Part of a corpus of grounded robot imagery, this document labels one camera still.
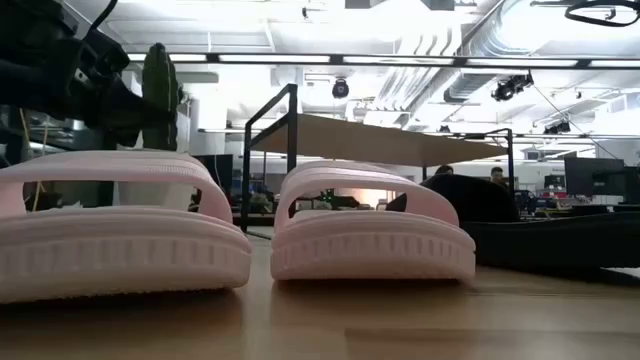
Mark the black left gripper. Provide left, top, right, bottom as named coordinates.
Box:
left=74, top=27, right=180, bottom=150

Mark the wooden shelf with black frame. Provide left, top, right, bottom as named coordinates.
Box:
left=239, top=83, right=516, bottom=234

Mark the yellow cable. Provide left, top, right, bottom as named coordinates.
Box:
left=18, top=107, right=50, bottom=212

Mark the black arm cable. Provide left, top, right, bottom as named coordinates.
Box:
left=85, top=0, right=120, bottom=39
left=564, top=0, right=640, bottom=28

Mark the pink rubber slide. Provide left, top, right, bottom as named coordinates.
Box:
left=0, top=149, right=253, bottom=305
left=269, top=159, right=477, bottom=282

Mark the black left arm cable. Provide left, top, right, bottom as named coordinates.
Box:
left=85, top=0, right=120, bottom=39

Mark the black computer monitor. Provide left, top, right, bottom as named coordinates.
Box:
left=563, top=157, right=626, bottom=197
left=195, top=153, right=235, bottom=194

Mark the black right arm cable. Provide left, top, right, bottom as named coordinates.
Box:
left=564, top=0, right=640, bottom=28

